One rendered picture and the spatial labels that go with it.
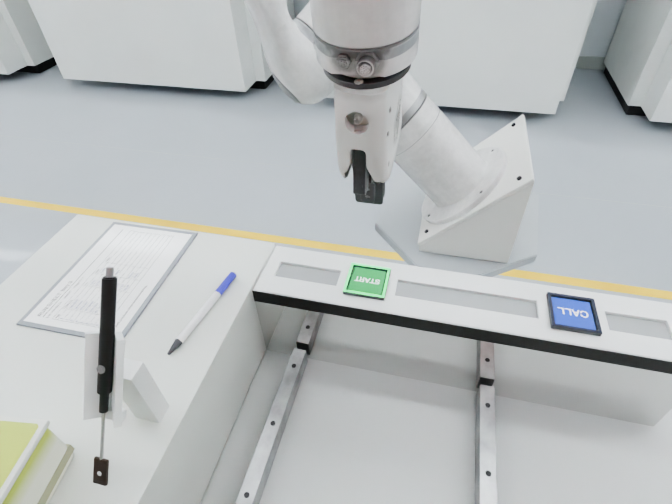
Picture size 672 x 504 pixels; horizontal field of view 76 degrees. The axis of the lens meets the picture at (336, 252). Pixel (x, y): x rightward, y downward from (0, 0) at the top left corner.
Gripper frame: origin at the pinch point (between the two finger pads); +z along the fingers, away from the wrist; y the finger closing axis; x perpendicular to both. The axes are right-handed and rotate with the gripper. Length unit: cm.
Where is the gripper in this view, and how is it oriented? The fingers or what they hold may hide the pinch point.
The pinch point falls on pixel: (370, 186)
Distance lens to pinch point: 49.6
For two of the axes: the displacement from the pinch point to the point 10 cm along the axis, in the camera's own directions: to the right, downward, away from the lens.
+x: -9.7, -1.4, 2.0
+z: 0.8, 5.8, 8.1
